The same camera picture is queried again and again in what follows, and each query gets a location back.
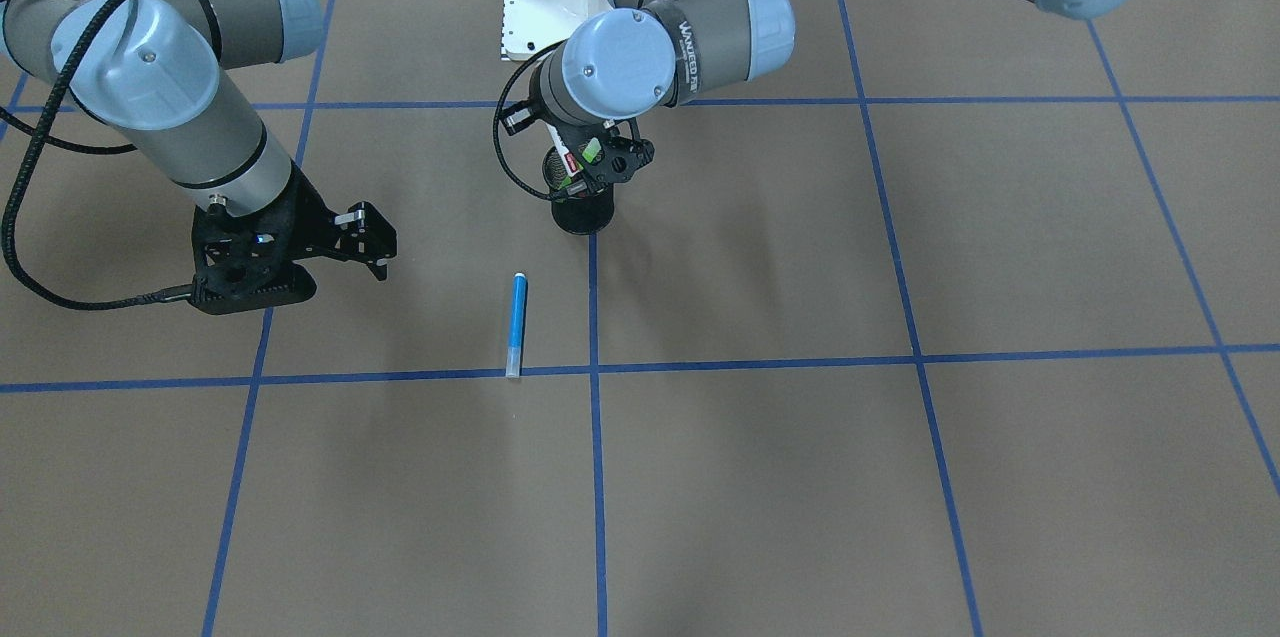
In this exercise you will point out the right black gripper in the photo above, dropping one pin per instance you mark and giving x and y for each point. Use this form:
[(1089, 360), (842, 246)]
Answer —
[(303, 213)]

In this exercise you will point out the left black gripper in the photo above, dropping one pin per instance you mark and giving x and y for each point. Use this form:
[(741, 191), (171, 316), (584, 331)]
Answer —
[(628, 159)]

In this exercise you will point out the red white marker pen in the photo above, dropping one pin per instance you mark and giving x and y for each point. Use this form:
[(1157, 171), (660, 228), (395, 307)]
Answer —
[(564, 165)]

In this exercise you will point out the blue highlighter pen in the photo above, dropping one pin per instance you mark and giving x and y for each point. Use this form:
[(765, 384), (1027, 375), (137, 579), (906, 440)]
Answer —
[(516, 330)]

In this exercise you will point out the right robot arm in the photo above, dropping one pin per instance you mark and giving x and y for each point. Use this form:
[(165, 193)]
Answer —
[(158, 72)]

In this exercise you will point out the green highlighter pen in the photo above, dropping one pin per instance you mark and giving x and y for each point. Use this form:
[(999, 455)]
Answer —
[(591, 150)]

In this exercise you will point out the black mesh pen cup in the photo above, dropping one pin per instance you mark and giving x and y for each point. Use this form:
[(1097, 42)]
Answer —
[(584, 214)]

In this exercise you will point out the brown paper table cover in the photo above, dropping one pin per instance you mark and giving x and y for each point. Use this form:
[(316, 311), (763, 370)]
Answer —
[(965, 322)]

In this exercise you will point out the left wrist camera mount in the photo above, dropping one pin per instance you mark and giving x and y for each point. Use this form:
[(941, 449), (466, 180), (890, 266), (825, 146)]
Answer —
[(624, 151)]

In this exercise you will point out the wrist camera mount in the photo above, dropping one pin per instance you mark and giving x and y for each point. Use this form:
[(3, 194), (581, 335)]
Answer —
[(624, 151), (228, 280)]

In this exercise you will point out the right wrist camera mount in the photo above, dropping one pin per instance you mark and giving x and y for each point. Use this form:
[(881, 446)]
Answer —
[(228, 280)]

